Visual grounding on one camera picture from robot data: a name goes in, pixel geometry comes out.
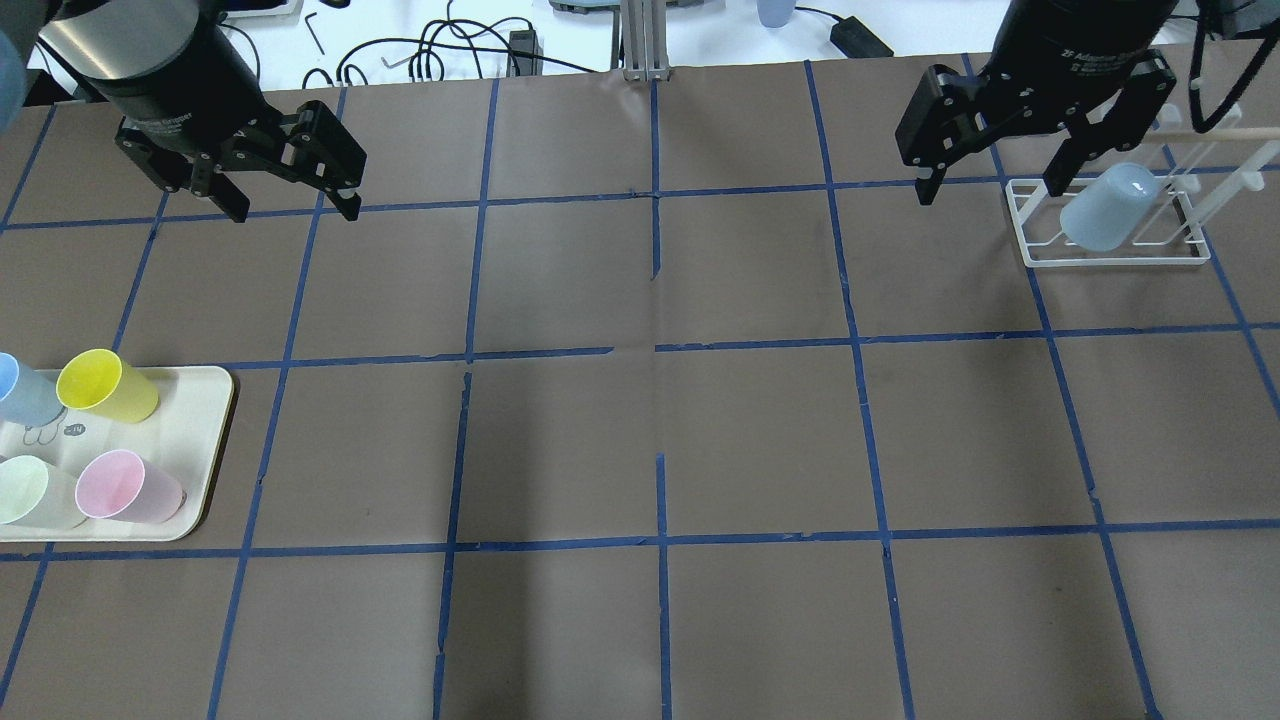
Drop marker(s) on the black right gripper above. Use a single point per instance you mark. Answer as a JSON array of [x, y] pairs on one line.
[[1075, 45]]

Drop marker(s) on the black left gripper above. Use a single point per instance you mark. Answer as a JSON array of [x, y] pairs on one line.
[[172, 88]]

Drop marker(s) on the light blue plastic cup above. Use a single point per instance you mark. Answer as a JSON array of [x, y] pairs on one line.
[[1102, 216]]

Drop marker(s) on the yellow plastic cup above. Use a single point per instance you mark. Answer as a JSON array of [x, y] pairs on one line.
[[101, 383]]

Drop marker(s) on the blue cup on desk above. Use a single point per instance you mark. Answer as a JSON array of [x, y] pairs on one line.
[[774, 14]]

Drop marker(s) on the grey-blue plastic cup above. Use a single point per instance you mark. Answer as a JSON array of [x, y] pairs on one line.
[[28, 398]]

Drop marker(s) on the pink plastic cup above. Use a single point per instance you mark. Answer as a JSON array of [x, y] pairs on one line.
[[121, 485]]

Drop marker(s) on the pale green plastic cup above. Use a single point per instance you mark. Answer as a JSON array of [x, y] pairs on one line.
[[37, 494]]

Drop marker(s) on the black allen key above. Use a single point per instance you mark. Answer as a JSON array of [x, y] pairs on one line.
[[309, 23]]

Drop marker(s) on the black power adapter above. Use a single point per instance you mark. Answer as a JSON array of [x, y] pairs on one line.
[[856, 41]]

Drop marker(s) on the white wire cup rack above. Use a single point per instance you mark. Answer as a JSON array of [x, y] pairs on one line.
[[1151, 211]]

